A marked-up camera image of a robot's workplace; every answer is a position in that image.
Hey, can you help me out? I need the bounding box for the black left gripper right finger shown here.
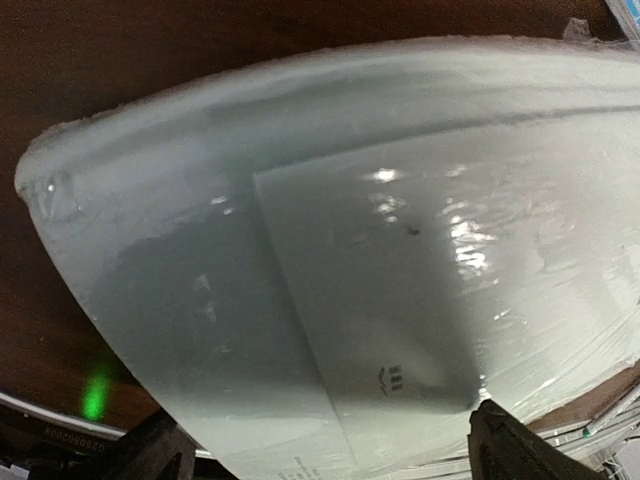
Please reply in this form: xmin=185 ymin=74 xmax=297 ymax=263
xmin=468 ymin=400 xmax=603 ymax=480

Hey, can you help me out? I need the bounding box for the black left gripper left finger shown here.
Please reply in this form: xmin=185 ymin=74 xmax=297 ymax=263
xmin=79 ymin=409 xmax=196 ymax=480

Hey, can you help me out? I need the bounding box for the grey plastic-wrapped book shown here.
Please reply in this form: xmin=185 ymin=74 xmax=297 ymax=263
xmin=15 ymin=38 xmax=639 ymax=479

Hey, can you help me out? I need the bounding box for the thin green white pen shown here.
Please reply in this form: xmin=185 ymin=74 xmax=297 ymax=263
xmin=582 ymin=368 xmax=639 ymax=438

